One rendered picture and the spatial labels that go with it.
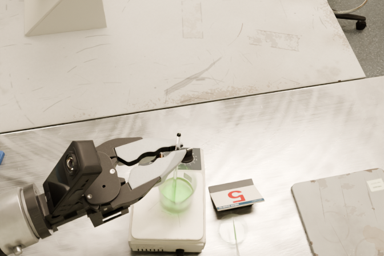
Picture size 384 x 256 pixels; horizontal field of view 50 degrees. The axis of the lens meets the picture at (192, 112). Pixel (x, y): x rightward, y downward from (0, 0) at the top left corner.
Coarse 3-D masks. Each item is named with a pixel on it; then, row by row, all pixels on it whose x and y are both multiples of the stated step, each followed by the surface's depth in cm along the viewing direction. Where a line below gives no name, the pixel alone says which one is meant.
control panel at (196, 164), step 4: (180, 148) 82; (184, 148) 82; (196, 148) 82; (164, 152) 81; (168, 152) 81; (196, 152) 81; (200, 152) 81; (164, 156) 80; (196, 156) 80; (200, 156) 80; (196, 160) 79; (200, 160) 79; (140, 164) 77; (144, 164) 77; (148, 164) 77; (188, 164) 78; (192, 164) 78; (196, 164) 78; (200, 164) 78; (196, 168) 77; (200, 168) 77
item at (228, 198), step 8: (224, 192) 80; (232, 192) 80; (240, 192) 80; (248, 192) 80; (256, 192) 79; (216, 200) 78; (224, 200) 78; (232, 200) 78; (240, 200) 77; (248, 200) 77
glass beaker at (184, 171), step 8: (184, 168) 67; (192, 168) 65; (168, 176) 69; (184, 176) 69; (192, 176) 67; (192, 184) 69; (160, 192) 63; (160, 200) 68; (168, 200) 64; (184, 200) 63; (192, 200) 67; (168, 208) 67; (176, 208) 66; (184, 208) 67
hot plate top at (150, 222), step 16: (144, 208) 70; (160, 208) 70; (192, 208) 70; (144, 224) 69; (160, 224) 69; (176, 224) 69; (192, 224) 69; (160, 240) 68; (176, 240) 68; (192, 240) 68
